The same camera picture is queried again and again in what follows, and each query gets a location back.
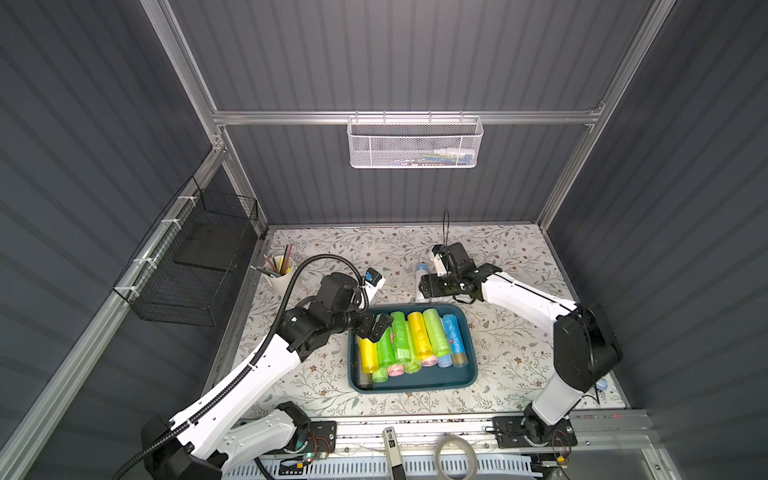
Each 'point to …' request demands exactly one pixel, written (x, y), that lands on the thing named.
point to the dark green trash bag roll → (400, 337)
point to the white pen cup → (280, 271)
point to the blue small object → (602, 385)
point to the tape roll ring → (471, 457)
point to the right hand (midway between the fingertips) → (433, 283)
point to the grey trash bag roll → (365, 381)
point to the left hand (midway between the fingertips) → (379, 312)
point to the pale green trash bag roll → (413, 367)
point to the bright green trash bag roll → (386, 350)
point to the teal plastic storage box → (442, 375)
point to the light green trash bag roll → (437, 332)
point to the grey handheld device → (392, 449)
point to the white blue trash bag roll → (422, 270)
